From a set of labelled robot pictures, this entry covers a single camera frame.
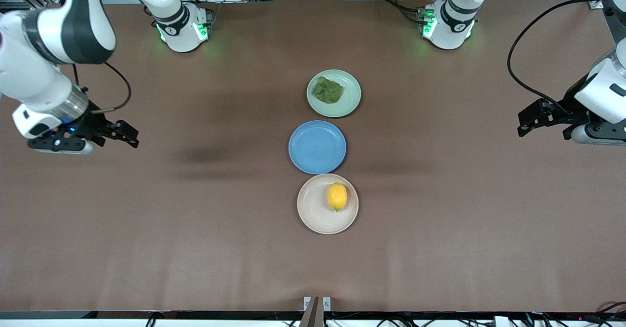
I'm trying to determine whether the metal table edge bracket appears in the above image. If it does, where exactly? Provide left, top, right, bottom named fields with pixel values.
left=303, top=296, right=332, bottom=327

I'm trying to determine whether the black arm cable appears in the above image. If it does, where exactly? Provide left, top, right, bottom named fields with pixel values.
left=507, top=0, right=612, bottom=108
left=72, top=62, right=133, bottom=115

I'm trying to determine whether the blue round plate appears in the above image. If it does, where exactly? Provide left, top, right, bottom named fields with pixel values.
left=288, top=120, right=347, bottom=175

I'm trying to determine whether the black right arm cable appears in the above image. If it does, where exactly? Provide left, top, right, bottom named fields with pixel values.
left=72, top=62, right=133, bottom=115

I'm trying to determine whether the yellow lemon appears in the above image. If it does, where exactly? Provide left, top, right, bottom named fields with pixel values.
left=327, top=183, right=348, bottom=213

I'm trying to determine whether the beige round plate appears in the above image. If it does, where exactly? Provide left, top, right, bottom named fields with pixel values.
left=297, top=174, right=359, bottom=235

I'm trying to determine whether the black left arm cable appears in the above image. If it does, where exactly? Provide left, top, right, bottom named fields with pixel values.
left=507, top=0, right=612, bottom=108

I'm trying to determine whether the light green round plate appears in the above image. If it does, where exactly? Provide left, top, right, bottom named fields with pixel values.
left=307, top=69, right=362, bottom=118

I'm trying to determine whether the green lettuce leaf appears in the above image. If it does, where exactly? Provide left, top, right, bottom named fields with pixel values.
left=312, top=76, right=344, bottom=104

